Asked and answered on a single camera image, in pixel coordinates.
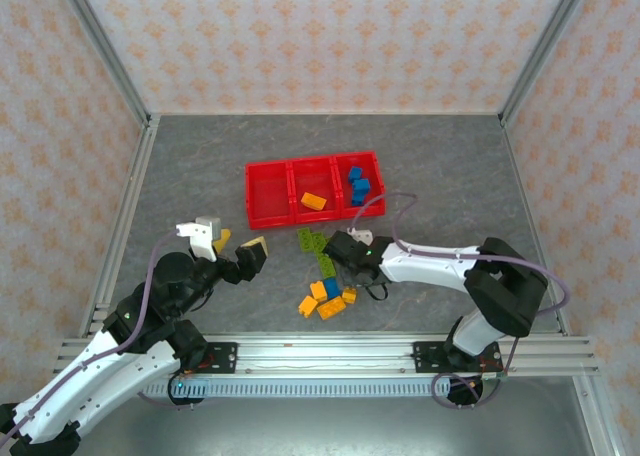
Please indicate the green lego brick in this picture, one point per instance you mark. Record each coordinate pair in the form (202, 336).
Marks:
(304, 239)
(318, 241)
(326, 266)

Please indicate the small orange lego brick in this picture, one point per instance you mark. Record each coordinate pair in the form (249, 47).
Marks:
(349, 295)

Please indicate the large orange lego brick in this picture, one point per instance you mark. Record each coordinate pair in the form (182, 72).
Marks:
(331, 308)

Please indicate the red three-compartment bin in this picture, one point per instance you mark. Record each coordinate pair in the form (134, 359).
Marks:
(267, 191)

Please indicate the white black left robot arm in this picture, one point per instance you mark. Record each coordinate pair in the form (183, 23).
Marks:
(75, 391)

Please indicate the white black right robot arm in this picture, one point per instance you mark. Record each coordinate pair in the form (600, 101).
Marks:
(430, 266)

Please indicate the grey metal base panel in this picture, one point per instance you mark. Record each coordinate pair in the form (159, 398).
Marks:
(325, 426)

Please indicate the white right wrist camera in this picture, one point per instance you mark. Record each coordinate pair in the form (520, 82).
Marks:
(361, 235)

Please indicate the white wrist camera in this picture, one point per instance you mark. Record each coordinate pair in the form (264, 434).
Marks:
(361, 235)
(200, 233)

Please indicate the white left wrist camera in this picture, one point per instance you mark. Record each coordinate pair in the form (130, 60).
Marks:
(200, 233)

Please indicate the aluminium side rail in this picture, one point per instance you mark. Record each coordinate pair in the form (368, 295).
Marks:
(537, 236)
(120, 226)

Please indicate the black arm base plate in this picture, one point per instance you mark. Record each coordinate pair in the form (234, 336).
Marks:
(220, 357)
(430, 358)

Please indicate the aluminium front mounting rail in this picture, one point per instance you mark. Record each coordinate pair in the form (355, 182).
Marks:
(325, 356)

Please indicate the thin aluminium back rail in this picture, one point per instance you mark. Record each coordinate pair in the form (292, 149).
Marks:
(325, 113)

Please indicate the aluminium frame post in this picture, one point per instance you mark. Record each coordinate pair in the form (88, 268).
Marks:
(545, 46)
(102, 41)

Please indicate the aluminium frame leg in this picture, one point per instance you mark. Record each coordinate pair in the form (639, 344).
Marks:
(595, 416)

